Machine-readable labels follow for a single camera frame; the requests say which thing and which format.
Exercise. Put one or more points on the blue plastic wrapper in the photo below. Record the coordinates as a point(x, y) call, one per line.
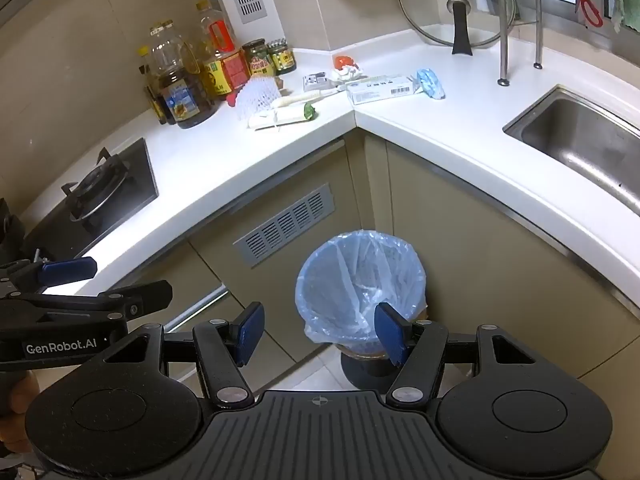
point(430, 82)

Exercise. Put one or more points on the yellow label pickle jar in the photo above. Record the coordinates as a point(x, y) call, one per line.
point(282, 57)

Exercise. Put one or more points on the bin with blue plastic liner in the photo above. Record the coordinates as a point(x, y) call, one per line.
point(340, 280)

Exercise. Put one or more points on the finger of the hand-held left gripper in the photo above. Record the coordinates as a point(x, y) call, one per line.
point(145, 296)
point(67, 270)

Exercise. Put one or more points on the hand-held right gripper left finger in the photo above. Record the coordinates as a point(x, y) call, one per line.
point(250, 332)

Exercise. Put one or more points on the black round stand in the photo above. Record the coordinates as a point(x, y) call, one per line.
point(365, 372)

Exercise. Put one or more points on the white cardboard box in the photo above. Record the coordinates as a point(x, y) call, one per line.
point(380, 91)

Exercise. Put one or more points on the orange mesh net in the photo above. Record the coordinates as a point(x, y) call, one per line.
point(344, 61)

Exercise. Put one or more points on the white long brush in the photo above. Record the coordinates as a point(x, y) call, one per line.
point(310, 96)

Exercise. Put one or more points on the steel rack legs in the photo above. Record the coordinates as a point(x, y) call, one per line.
point(502, 35)

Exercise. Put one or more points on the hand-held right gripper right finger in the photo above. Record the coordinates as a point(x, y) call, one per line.
point(392, 335)

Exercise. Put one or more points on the glass pot lid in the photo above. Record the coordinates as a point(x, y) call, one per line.
point(460, 30)

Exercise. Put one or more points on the white foam net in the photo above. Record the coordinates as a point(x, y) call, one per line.
point(257, 95)

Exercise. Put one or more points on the large dark oil bottle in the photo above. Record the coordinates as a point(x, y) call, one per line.
point(182, 105)

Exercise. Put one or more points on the white packet with green end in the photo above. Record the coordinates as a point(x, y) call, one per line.
point(285, 116)

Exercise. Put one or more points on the small white blister pack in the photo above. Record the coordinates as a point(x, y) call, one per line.
point(315, 81)

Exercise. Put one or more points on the person's left hand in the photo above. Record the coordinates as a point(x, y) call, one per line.
point(22, 395)

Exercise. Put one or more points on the white tissue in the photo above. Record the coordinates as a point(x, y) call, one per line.
point(345, 74)

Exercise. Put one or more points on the red label oil bottle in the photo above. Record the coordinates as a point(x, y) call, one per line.
point(220, 67)

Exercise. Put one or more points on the beige kitchen cabinet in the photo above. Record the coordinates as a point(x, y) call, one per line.
point(450, 235)

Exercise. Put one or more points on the small dark sauce bottle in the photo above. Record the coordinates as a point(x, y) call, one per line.
point(150, 95)

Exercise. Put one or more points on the stainless steel sink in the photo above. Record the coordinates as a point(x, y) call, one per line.
point(575, 135)

